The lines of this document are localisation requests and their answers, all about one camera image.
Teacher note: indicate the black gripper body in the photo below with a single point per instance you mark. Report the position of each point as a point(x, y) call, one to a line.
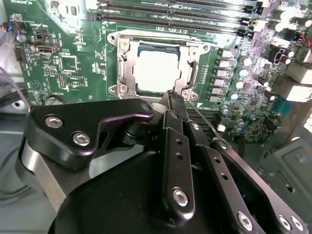
point(109, 202)

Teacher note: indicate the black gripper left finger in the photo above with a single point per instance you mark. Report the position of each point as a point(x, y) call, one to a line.
point(73, 122)

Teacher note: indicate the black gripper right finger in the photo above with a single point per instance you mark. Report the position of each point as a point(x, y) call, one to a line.
point(220, 168)

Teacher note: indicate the thin metal locking lever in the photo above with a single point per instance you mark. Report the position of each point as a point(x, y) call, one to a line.
point(156, 38)
point(202, 121)

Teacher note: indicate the silver square CPU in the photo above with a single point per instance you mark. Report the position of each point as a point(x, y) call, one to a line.
point(158, 70)

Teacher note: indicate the metal socket cover frame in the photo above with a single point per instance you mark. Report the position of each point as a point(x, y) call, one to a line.
point(185, 68)

